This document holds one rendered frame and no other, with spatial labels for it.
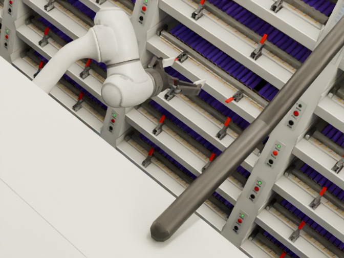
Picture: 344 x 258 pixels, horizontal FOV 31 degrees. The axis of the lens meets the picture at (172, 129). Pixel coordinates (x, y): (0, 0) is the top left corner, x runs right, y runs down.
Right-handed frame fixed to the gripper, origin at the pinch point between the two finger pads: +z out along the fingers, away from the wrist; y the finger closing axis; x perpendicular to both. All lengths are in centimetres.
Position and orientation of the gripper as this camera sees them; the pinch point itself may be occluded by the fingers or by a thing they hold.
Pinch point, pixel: (186, 72)
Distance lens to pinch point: 211.0
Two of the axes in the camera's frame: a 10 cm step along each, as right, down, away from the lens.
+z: 5.4, -2.2, 8.1
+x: 3.8, -7.9, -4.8
